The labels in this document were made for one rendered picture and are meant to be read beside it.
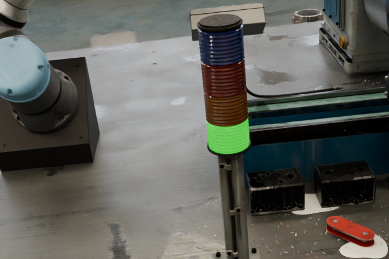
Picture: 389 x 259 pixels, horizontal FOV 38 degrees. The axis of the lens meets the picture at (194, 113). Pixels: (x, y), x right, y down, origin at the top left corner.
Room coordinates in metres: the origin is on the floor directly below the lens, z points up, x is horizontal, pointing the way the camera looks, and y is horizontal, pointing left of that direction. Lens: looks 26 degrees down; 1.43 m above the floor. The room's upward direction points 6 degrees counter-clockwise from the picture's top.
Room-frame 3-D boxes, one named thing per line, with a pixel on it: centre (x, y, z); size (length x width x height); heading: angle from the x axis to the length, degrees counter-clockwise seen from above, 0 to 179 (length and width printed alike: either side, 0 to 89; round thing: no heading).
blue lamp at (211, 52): (0.72, -0.05, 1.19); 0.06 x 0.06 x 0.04
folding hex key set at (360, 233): (0.77, -0.24, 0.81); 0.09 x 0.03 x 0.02; 43
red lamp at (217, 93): (0.72, -0.05, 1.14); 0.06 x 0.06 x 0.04
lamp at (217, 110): (0.72, -0.05, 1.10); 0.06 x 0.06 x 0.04
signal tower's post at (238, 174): (0.72, -0.05, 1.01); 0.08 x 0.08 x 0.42; 0
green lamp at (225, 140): (0.72, -0.05, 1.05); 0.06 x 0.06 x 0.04
